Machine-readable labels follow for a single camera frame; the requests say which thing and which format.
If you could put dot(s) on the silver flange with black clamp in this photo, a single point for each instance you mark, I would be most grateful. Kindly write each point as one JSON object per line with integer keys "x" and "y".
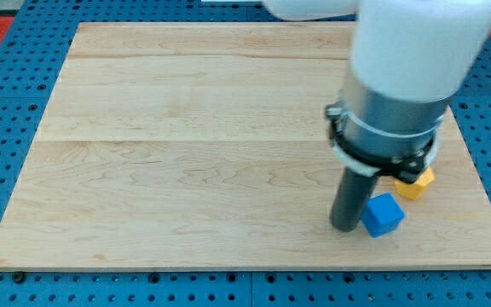
{"x": 377, "y": 135}

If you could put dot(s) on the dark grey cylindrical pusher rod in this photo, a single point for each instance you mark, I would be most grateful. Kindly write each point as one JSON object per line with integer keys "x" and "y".
{"x": 354, "y": 191}

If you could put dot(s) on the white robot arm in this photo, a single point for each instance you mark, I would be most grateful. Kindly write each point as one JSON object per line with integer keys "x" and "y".
{"x": 407, "y": 60}

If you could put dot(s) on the blue cube block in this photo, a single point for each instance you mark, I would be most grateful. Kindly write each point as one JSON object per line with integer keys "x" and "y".
{"x": 382, "y": 215}

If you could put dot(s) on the yellow hexagon block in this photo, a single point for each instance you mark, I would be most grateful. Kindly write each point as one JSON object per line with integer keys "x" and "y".
{"x": 415, "y": 190}

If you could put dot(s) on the light wooden board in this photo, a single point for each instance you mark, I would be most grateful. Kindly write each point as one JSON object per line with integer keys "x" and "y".
{"x": 203, "y": 147}

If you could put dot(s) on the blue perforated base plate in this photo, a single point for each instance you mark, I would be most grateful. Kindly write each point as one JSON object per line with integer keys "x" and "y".
{"x": 34, "y": 39}

